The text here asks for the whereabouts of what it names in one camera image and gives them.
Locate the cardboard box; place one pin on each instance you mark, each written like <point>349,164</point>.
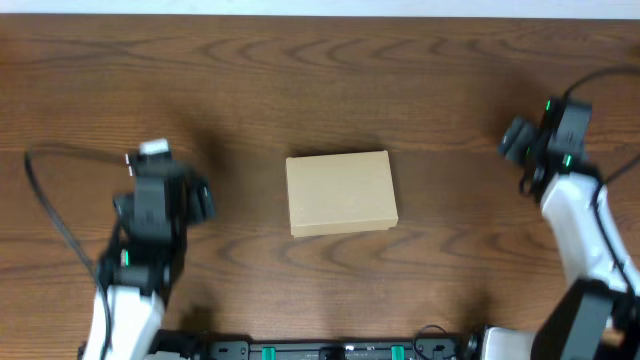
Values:
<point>340,193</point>

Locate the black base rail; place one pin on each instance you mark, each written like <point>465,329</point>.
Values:
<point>430,342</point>

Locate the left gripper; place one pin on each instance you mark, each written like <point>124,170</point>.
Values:
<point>201,199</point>

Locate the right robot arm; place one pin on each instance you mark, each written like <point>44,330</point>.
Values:
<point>598,317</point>

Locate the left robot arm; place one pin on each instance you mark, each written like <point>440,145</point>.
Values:
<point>145,255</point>

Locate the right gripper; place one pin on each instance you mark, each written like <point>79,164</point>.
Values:
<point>516,134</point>

